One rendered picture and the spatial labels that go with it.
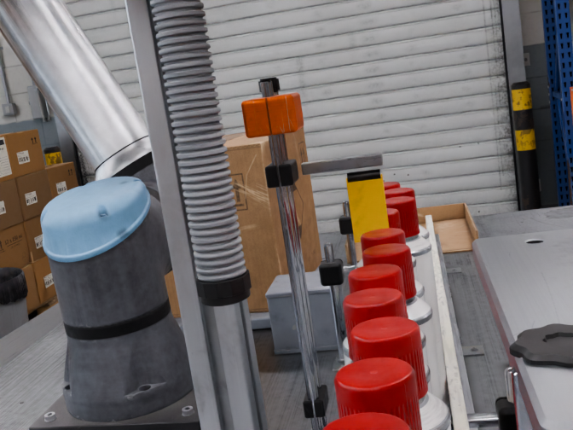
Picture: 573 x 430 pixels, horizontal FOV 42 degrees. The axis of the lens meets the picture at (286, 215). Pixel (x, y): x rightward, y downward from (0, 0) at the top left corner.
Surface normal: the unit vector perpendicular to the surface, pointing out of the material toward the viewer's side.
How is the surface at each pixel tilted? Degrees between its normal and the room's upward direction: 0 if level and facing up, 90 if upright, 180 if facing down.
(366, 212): 90
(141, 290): 92
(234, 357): 90
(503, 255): 0
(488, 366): 0
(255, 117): 90
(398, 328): 2
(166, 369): 74
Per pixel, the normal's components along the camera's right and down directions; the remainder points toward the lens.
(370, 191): -0.15, 0.19
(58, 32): 0.36, -0.21
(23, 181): 0.97, -0.13
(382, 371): -0.19, -0.97
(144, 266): 0.83, 0.00
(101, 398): -0.25, -0.05
